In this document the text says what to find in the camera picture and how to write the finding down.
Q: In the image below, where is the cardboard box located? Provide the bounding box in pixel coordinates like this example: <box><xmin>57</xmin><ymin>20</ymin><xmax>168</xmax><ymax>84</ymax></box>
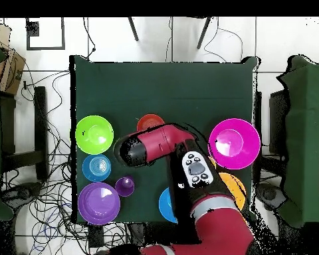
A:
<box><xmin>0</xmin><ymin>19</ymin><xmax>27</xmax><ymax>96</ymax></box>

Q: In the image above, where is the dark grey round base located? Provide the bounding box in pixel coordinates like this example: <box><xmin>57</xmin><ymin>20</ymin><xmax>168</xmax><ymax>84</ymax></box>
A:
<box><xmin>2</xmin><ymin>181</ymin><xmax>43</xmax><ymax>211</ymax></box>
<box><xmin>256</xmin><ymin>183</ymin><xmax>287</xmax><ymax>211</ymax></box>

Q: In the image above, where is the black box stand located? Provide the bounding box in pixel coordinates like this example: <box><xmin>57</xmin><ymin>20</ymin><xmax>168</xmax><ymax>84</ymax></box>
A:
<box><xmin>268</xmin><ymin>89</ymin><xmax>290</xmax><ymax>155</ymax></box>

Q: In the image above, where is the pink bowl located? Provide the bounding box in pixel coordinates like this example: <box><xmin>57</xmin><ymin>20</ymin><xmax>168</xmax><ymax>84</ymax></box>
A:
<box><xmin>208</xmin><ymin>118</ymin><xmax>261</xmax><ymax>170</ymax></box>

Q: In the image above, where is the purple cup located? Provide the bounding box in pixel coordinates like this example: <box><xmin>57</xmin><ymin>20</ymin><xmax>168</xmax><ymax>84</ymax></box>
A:
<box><xmin>114</xmin><ymin>175</ymin><xmax>136</xmax><ymax>198</ymax></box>

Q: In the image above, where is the small red-orange bowl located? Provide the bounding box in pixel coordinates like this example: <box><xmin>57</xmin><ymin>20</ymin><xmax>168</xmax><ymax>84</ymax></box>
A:
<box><xmin>136</xmin><ymin>114</ymin><xmax>165</xmax><ymax>133</ymax></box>

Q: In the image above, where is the dark green table cloth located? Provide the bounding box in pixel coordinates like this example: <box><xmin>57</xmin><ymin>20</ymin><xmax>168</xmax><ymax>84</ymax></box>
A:
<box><xmin>69</xmin><ymin>54</ymin><xmax>259</xmax><ymax>224</ymax></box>

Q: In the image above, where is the shallow blue bowl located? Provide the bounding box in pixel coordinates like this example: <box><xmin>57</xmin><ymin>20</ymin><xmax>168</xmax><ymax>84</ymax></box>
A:
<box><xmin>82</xmin><ymin>153</ymin><xmax>112</xmax><ymax>183</ymax></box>

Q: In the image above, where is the lime green bowl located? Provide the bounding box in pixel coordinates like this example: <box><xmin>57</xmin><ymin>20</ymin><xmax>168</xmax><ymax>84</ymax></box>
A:
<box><xmin>75</xmin><ymin>115</ymin><xmax>114</xmax><ymax>155</ymax></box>

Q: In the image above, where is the purple bowl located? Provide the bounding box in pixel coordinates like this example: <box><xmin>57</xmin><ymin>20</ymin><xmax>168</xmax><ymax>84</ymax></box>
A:
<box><xmin>77</xmin><ymin>181</ymin><xmax>121</xmax><ymax>226</ymax></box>

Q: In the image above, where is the deep blue bowl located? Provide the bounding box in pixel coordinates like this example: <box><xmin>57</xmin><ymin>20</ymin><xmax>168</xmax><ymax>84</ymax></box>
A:
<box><xmin>158</xmin><ymin>187</ymin><xmax>179</xmax><ymax>224</ymax></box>

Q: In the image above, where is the black cable with plug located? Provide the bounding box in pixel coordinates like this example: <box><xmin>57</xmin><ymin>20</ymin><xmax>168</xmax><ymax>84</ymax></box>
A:
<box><xmin>82</xmin><ymin>17</ymin><xmax>97</xmax><ymax>60</ymax></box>

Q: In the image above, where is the large yellow-orange bowl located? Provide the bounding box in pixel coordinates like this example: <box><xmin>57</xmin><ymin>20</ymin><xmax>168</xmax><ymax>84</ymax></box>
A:
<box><xmin>217</xmin><ymin>171</ymin><xmax>247</xmax><ymax>211</ymax></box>

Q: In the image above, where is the black power box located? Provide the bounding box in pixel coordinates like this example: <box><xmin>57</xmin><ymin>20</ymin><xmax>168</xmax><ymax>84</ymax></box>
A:
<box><xmin>88</xmin><ymin>225</ymin><xmax>105</xmax><ymax>248</ymax></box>

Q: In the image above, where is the tangle of black cables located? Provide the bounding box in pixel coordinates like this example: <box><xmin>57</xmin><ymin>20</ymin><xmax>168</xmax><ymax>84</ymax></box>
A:
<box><xmin>1</xmin><ymin>70</ymin><xmax>128</xmax><ymax>255</ymax></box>

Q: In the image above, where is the black tripod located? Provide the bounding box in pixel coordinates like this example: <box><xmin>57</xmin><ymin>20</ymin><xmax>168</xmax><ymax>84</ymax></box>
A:
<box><xmin>127</xmin><ymin>17</ymin><xmax>213</xmax><ymax>50</ymax></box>

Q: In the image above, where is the black square frame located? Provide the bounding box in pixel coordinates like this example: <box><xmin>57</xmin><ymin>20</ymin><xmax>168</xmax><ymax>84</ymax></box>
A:
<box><xmin>25</xmin><ymin>17</ymin><xmax>66</xmax><ymax>50</ymax></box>

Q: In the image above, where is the black bench stand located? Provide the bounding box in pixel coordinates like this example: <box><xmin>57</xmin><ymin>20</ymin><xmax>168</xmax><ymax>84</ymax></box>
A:
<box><xmin>0</xmin><ymin>86</ymin><xmax>49</xmax><ymax>181</ymax></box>

